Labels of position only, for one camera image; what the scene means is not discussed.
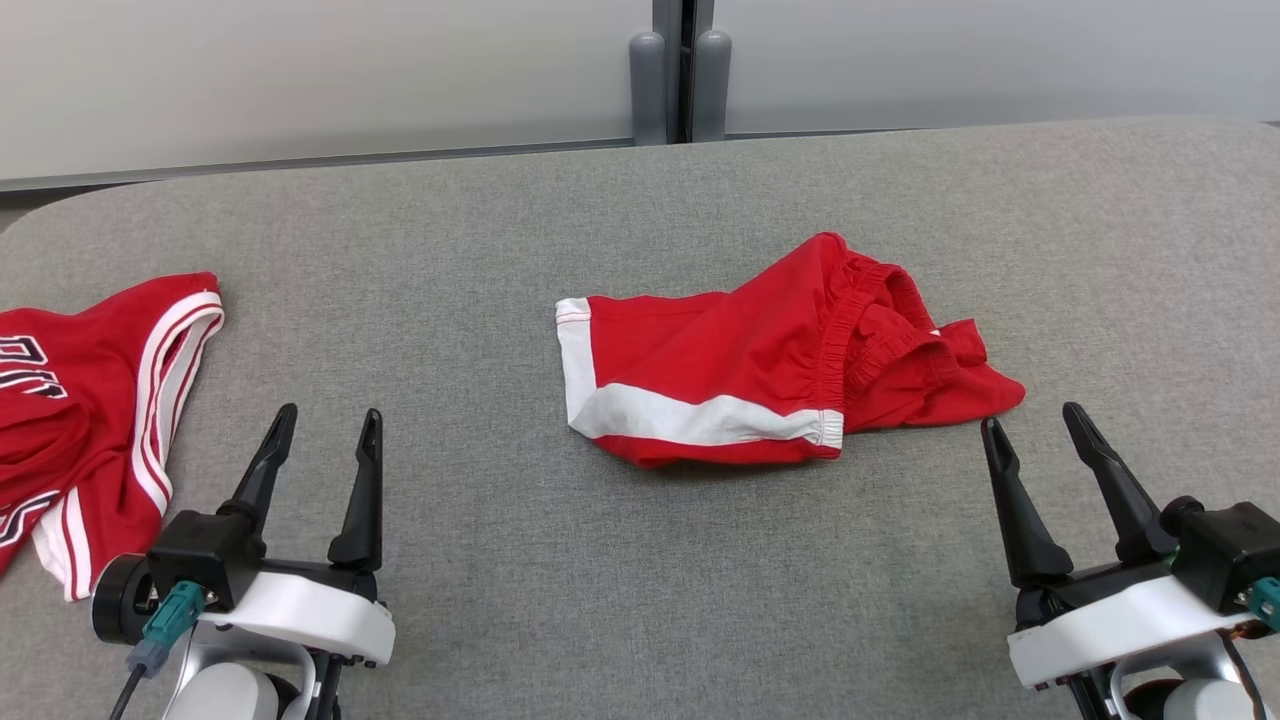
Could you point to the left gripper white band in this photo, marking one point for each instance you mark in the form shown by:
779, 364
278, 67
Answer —
300, 615

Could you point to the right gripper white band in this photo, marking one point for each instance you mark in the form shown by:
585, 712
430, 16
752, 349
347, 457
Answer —
1120, 620

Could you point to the red jersey with white stripes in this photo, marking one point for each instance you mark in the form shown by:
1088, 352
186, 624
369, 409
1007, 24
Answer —
90, 400

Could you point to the red shorts with white band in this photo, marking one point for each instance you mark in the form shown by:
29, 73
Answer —
720, 350

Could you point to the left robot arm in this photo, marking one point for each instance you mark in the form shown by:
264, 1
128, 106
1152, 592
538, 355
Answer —
225, 695

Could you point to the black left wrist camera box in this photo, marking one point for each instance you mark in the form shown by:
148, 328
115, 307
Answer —
205, 550

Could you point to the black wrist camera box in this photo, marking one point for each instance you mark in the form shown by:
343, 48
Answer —
1230, 550
205, 550

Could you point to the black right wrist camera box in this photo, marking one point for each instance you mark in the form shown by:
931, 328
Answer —
1230, 550

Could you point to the teal left camera connector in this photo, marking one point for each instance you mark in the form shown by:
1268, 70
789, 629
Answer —
172, 615

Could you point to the teal camera connector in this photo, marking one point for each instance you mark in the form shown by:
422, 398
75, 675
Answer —
1265, 603
172, 615

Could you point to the teal right camera connector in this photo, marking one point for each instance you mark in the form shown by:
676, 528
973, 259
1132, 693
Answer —
1265, 603

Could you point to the grey partition base rail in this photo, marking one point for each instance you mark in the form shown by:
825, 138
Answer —
300, 163
850, 131

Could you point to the grey cylindrical post foot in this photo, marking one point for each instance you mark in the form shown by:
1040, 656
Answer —
711, 90
647, 90

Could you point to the grey partition post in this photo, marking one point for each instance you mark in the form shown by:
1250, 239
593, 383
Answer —
683, 60

